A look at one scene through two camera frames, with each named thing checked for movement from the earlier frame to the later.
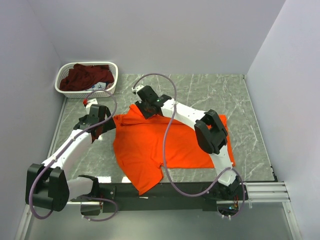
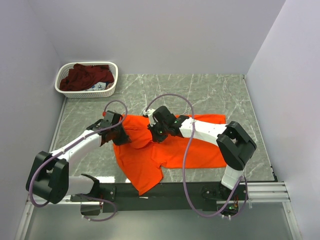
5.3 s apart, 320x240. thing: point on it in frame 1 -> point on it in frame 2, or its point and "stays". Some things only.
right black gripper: x=140 y=104 -> x=156 y=138
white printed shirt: x=98 y=86 stays
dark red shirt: x=82 y=76 stays
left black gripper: x=108 y=125 -> x=125 y=138
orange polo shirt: x=139 y=143 stays
